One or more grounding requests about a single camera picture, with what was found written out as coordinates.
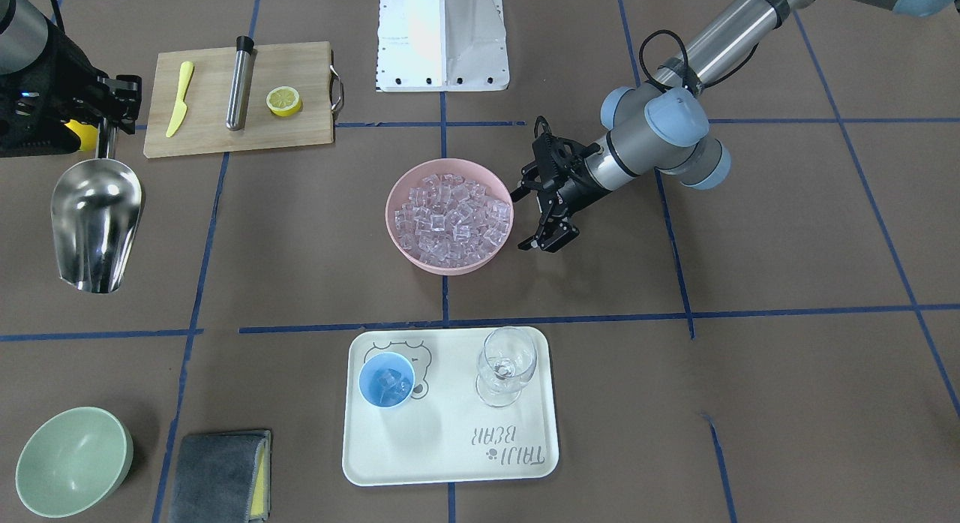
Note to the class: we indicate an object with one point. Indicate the steel ice scoop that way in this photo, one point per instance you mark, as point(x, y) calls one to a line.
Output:
point(95, 211)

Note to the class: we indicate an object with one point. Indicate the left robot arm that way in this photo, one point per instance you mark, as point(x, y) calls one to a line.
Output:
point(660, 124)

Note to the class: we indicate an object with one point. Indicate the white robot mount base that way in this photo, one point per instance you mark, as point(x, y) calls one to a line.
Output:
point(441, 46)

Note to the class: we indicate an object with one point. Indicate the lemon half slice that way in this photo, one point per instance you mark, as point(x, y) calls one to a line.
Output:
point(284, 101)

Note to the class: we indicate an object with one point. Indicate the steel cylinder muddler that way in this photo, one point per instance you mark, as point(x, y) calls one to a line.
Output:
point(242, 77)

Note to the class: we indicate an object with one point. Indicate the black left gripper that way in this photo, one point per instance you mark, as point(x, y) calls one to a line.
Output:
point(582, 184)

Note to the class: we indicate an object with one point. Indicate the yellow plastic knife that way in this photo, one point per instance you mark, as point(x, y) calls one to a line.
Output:
point(180, 107)

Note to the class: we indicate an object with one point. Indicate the green bowl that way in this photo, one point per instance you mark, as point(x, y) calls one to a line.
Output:
point(73, 461)

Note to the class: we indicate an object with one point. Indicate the clear ice cubes pile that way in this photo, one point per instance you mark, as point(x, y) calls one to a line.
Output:
point(448, 221)

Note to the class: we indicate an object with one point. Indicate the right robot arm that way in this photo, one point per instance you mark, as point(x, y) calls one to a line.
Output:
point(47, 81)

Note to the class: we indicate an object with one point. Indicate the wooden cutting board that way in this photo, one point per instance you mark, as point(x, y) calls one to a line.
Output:
point(305, 66)

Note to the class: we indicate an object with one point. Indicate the pink bowl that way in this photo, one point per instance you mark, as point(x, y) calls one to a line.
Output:
point(453, 165)

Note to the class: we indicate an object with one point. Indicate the ice cubes in cup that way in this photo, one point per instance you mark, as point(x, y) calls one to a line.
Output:
point(391, 387)

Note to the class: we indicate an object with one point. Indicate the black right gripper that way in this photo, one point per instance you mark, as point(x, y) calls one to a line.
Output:
point(120, 95)

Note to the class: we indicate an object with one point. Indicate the light blue cup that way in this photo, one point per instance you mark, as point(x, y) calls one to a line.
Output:
point(381, 361)

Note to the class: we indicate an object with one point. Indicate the whole yellow lemon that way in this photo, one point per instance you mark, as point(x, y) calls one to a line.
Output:
point(88, 135)

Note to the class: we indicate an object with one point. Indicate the clear wine glass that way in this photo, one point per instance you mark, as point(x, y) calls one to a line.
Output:
point(506, 364)

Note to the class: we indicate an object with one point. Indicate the cream bear tray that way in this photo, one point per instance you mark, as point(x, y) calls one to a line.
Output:
point(444, 432)

